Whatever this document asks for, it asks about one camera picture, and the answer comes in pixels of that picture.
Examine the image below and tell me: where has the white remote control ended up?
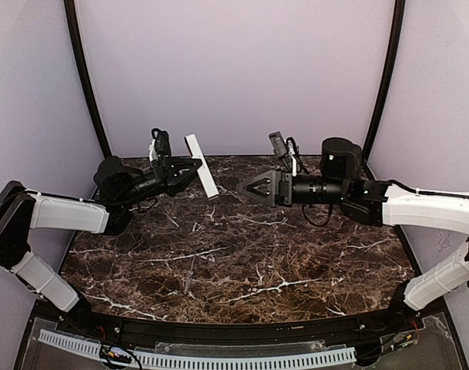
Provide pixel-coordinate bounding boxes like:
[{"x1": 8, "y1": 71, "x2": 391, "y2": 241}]
[{"x1": 185, "y1": 134, "x2": 219, "y2": 200}]

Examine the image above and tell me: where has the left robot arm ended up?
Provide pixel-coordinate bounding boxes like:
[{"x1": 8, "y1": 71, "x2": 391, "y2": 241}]
[{"x1": 0, "y1": 155, "x2": 205, "y2": 318}]

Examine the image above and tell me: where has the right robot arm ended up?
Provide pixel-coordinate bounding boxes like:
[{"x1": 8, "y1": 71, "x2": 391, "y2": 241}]
[{"x1": 237, "y1": 133, "x2": 469, "y2": 314}]

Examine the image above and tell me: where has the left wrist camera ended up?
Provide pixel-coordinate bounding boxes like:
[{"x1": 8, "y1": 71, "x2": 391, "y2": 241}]
[{"x1": 149, "y1": 128, "x2": 171, "y2": 161}]

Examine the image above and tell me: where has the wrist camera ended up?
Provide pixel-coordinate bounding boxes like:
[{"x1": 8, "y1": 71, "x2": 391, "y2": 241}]
[
  {"x1": 268, "y1": 131, "x2": 289, "y2": 159},
  {"x1": 149, "y1": 128, "x2": 171, "y2": 161}
]

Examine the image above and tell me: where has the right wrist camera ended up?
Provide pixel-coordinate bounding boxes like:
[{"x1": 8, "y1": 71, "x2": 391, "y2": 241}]
[{"x1": 268, "y1": 131, "x2": 289, "y2": 159}]

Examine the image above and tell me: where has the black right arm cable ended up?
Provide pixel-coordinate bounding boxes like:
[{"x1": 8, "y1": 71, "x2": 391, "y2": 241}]
[{"x1": 301, "y1": 202, "x2": 333, "y2": 227}]

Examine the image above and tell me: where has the black front rail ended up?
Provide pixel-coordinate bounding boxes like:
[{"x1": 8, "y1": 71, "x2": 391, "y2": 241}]
[{"x1": 90, "y1": 310, "x2": 404, "y2": 345}]

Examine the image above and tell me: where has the black left frame post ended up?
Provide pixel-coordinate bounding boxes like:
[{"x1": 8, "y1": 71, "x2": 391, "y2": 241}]
[{"x1": 63, "y1": 0, "x2": 112, "y2": 158}]

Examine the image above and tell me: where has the black frame post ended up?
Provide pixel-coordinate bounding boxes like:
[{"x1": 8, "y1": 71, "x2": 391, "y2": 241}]
[
  {"x1": 363, "y1": 0, "x2": 406, "y2": 163},
  {"x1": 63, "y1": 0, "x2": 112, "y2": 158}
]

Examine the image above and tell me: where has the white cable duct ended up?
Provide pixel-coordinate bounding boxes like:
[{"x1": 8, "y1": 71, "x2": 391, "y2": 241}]
[{"x1": 37, "y1": 329, "x2": 357, "y2": 369}]

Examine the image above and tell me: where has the black right frame post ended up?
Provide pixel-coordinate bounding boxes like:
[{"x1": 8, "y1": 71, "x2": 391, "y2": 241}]
[{"x1": 363, "y1": 0, "x2": 406, "y2": 163}]

